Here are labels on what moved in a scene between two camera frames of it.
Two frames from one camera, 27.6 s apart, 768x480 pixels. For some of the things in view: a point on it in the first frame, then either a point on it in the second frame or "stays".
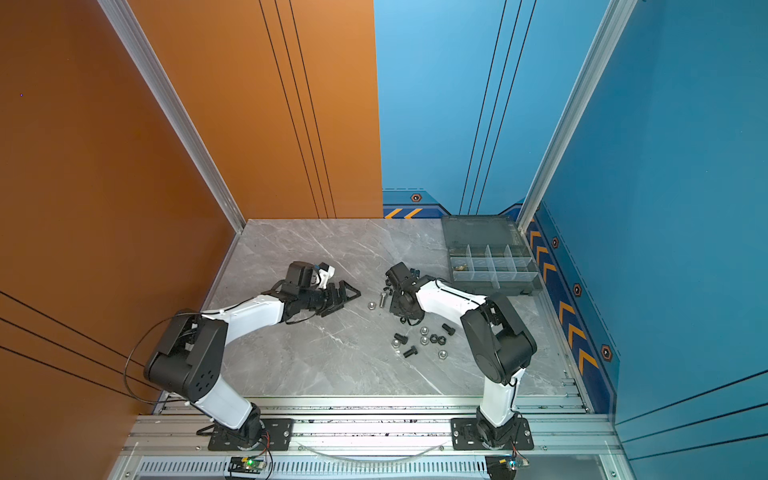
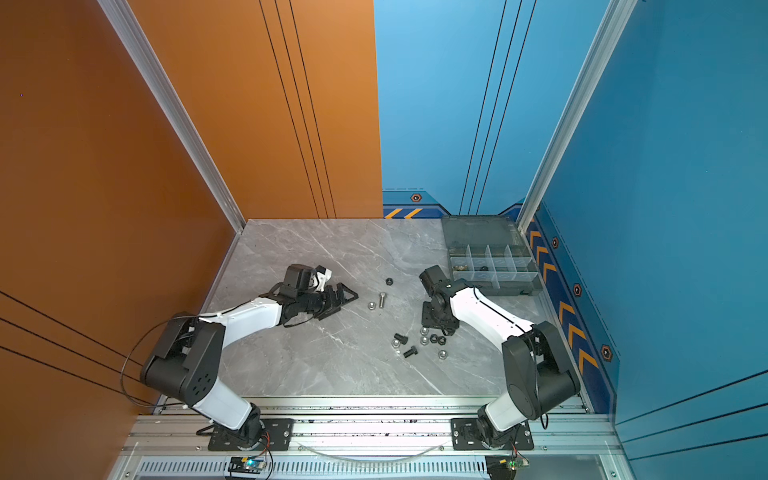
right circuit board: x=503 y=467 stays
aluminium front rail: x=369 y=439 stays
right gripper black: x=394 y=307 → x=425 y=319
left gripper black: x=343 y=297 stays
